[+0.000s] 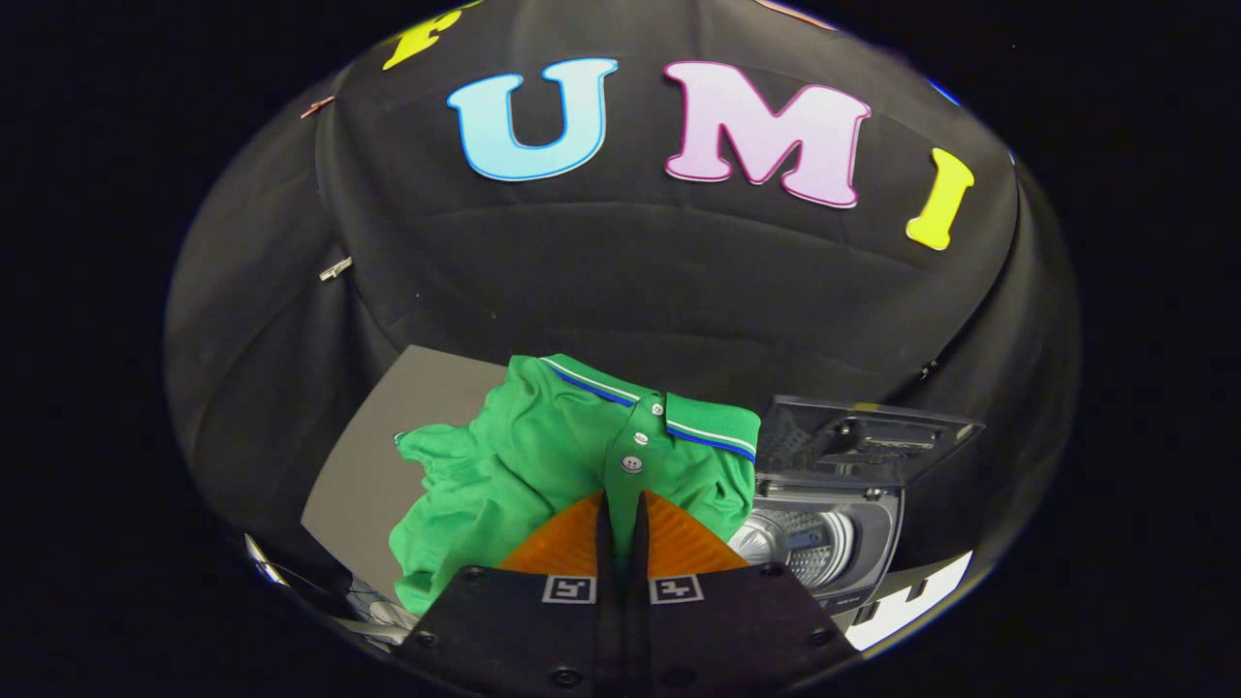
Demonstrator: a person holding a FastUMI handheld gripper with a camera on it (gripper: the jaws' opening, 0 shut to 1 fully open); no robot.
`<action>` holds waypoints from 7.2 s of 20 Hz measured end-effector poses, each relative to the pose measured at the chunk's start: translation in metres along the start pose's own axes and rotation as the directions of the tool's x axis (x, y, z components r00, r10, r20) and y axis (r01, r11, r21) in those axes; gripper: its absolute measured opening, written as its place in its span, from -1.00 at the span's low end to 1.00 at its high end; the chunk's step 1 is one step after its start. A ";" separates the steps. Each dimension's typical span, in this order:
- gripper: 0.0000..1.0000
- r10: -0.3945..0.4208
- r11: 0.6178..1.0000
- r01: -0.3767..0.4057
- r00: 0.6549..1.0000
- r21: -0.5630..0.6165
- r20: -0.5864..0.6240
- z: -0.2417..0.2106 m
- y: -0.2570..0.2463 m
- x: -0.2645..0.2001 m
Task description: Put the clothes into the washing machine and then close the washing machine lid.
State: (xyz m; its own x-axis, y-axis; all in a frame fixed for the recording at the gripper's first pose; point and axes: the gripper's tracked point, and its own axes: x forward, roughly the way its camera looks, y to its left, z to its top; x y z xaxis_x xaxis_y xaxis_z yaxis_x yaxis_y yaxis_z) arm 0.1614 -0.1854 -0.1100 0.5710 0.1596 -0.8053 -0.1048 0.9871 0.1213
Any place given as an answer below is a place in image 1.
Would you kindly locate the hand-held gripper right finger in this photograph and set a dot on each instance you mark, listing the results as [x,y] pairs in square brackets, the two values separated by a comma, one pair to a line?
[640,601]

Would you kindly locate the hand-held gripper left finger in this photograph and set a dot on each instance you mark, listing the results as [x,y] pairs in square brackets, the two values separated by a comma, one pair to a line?
[606,601]

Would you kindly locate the green polo shirt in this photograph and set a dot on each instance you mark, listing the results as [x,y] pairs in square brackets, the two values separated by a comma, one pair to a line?
[524,456]

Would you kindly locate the grey washing machine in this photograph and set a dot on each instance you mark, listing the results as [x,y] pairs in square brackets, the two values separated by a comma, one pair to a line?
[858,543]

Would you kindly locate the black backdrop cloth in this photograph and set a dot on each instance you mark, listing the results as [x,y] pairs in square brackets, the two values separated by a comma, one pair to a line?
[630,271]

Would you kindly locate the silver cloth clip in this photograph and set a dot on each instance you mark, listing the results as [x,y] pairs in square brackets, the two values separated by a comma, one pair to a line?
[335,269]

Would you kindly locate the copper cloth clip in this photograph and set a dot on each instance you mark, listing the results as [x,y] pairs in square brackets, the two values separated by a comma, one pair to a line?
[317,106]

